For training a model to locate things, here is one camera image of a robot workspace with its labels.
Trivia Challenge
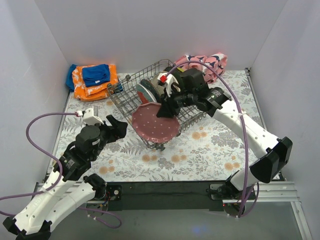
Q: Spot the cream green plate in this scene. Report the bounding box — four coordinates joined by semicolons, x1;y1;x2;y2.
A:
151;71;166;96

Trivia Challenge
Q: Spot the pink polka dot plate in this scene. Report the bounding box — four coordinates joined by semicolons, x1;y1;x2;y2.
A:
131;102;180;144

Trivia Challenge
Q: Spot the red teal floral plate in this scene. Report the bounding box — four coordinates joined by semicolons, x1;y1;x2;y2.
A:
135;83;157;104

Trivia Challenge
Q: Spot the grey wire dish rack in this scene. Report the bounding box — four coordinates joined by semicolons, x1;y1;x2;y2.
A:
107;59;206;137

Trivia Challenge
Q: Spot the dark blue floral plate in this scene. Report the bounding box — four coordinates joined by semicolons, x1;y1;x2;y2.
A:
164;66;183;83
140;79;161;103

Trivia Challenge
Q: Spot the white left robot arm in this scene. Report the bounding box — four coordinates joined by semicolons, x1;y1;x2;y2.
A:
3;115;128;240

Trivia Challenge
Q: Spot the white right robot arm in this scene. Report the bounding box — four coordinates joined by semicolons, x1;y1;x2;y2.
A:
156;67;293;199

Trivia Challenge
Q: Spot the orange white patterned cloth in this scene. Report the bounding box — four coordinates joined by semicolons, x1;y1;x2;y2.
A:
71;64;119;102

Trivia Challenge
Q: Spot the pink navy patterned cloth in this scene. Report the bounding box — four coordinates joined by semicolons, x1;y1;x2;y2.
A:
173;52;228;84

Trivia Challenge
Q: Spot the blue folded towel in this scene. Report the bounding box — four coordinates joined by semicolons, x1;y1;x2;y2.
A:
65;64;111;92

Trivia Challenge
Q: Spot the floral patterned table mat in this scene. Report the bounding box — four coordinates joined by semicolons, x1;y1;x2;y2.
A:
54;70;263;182

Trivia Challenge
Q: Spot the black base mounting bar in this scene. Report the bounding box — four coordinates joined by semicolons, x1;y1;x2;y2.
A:
88;180;242;212

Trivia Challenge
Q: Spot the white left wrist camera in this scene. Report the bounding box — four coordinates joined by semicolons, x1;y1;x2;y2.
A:
75;106;104;126

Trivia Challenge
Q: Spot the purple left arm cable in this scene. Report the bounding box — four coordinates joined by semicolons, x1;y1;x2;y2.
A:
0;111;123;230

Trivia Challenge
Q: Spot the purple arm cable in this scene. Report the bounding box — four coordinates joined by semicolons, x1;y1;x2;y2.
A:
0;111;123;230
164;61;260;219

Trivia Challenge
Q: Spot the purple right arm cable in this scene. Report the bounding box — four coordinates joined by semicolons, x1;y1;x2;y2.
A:
164;61;260;219

